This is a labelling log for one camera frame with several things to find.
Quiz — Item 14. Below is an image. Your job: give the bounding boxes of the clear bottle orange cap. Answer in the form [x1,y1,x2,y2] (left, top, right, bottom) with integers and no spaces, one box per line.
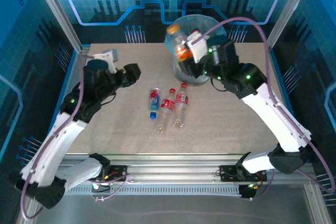
[165,24,195,63]

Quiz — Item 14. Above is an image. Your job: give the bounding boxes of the clear plastic bin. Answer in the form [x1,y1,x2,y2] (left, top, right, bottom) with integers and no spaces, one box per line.
[164,14,228,87]

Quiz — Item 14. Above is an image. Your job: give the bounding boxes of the Coca-Cola bottle red cap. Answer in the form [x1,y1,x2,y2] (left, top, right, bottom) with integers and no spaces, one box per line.
[172,82,190,130]
[153,88,176,134]

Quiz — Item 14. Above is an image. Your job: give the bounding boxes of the Fiji water bottle blue cap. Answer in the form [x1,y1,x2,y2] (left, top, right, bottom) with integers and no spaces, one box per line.
[148,87,161,120]

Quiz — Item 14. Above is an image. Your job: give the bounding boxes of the aluminium side rail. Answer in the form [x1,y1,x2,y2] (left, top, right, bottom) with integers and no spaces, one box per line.
[78,46,91,60]

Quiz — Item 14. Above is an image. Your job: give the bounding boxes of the aluminium frame post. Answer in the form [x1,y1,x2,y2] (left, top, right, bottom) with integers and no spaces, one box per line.
[265,0,318,50]
[28,0,91,53]

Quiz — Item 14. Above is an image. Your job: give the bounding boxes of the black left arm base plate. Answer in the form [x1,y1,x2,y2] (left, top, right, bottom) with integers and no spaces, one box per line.
[104,164,129,183]

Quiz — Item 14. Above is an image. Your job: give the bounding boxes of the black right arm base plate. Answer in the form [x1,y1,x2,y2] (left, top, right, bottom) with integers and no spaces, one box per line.
[219,165,268,183]

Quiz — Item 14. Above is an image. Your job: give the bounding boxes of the thin purple base cable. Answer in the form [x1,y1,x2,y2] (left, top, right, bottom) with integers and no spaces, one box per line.
[88,173,131,202]
[248,170,276,201]

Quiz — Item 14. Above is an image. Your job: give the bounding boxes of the aluminium front rail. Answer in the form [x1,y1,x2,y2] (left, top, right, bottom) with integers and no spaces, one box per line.
[59,153,318,185]

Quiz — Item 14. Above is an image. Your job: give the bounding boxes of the slotted cable duct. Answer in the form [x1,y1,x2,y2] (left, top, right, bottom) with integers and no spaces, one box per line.
[64,184,244,196]

